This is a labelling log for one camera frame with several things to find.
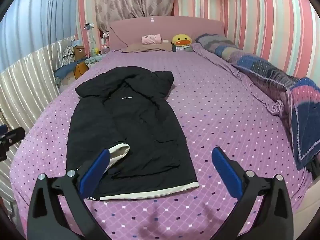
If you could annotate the cream satin cloth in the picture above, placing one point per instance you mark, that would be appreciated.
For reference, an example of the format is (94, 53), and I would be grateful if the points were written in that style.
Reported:
(22, 85)

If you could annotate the yellow duck plush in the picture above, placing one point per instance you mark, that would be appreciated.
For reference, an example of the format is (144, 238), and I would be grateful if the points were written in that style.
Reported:
(181, 40)

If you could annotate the dark cloth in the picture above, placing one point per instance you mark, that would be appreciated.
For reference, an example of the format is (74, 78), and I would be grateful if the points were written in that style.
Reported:
(314, 167)

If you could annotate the pink headboard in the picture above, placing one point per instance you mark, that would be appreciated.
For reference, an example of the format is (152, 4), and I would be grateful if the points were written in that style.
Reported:
(150, 27)

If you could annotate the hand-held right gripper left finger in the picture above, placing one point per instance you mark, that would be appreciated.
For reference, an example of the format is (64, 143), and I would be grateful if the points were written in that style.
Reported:
(96, 170)

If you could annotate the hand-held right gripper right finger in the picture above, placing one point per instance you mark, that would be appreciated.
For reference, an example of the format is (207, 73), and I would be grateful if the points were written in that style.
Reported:
(226, 172)

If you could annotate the blue curtain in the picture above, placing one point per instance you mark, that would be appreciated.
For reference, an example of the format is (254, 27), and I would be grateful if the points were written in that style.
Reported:
(37, 17)

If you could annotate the blue cloth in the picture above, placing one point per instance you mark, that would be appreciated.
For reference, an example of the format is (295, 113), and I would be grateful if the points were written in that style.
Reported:
(65, 70)

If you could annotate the black padded jacket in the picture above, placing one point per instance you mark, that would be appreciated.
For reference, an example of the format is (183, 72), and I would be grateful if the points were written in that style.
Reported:
(130, 130)

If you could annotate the brown pillow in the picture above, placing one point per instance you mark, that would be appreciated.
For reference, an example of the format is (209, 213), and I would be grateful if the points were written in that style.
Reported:
(147, 47)

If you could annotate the patterned pink curtain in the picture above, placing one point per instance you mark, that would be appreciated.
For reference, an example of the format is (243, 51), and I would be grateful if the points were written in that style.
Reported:
(132, 2)

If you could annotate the pink plush pillow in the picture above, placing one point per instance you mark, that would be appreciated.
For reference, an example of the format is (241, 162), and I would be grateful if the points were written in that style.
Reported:
(151, 39)

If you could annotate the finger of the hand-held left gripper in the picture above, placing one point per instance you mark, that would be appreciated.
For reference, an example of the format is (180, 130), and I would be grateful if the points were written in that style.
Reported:
(16, 133)
(2, 130)

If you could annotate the wall power strip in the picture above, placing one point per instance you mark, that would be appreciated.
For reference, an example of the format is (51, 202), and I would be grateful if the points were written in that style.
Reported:
(89, 25)

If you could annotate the teal cloth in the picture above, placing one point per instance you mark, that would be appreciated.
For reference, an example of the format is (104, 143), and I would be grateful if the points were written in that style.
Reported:
(94, 59)

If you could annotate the black and white patterned box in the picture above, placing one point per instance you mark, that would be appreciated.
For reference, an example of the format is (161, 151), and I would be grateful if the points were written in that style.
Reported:
(68, 56)

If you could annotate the patchwork quilt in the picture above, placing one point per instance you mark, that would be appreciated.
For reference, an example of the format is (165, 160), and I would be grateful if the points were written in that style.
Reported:
(262, 70)

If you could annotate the bed with purple dotted sheet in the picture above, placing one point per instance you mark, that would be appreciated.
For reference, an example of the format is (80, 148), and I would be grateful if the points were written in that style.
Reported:
(212, 105)

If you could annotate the grey pillow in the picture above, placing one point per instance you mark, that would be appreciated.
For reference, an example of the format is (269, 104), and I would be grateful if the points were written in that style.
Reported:
(186, 49)

